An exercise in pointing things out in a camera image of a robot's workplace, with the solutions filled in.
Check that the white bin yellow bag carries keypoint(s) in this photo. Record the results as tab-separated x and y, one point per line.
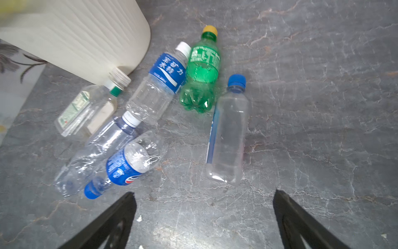
86	38

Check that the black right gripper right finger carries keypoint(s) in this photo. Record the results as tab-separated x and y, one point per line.
296	226

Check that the clear square bottle white cap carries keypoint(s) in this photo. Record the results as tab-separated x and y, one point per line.
92	107

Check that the clear bottle blue label blue cap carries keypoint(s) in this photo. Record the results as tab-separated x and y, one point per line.
134	159

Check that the crushed clear bottle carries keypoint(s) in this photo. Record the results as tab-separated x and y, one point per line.
109	138

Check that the small green bottle yellow cap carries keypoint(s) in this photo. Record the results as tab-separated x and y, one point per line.
198	93

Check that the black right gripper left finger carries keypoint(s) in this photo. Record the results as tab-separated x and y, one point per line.
112	227

